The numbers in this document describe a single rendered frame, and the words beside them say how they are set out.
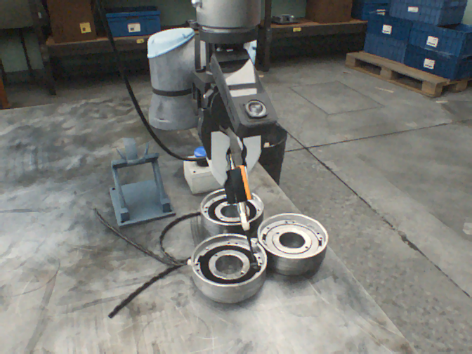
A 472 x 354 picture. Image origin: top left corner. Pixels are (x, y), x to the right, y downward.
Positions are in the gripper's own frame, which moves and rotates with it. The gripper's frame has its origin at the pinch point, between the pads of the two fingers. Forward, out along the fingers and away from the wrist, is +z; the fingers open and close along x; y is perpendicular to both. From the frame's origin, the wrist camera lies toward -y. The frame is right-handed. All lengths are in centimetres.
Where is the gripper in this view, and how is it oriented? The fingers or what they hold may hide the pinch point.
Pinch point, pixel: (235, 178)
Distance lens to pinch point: 55.3
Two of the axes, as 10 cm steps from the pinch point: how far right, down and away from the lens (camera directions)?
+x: -9.2, 2.0, -3.3
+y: -3.8, -4.8, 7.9
